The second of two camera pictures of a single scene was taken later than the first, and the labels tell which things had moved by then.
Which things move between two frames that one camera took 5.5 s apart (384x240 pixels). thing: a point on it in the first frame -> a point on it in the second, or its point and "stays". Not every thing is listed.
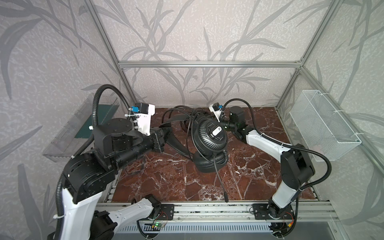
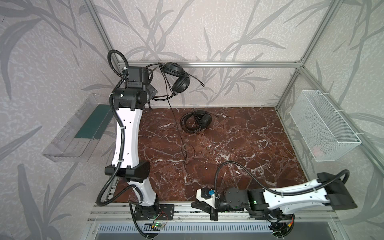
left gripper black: x=161 y=138 -> x=151 y=91
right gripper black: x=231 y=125 -> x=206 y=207
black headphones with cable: x=207 y=137 -> x=181 y=82
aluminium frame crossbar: x=279 y=64 stays
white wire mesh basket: x=320 y=127 stays
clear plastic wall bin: x=78 y=130 stays
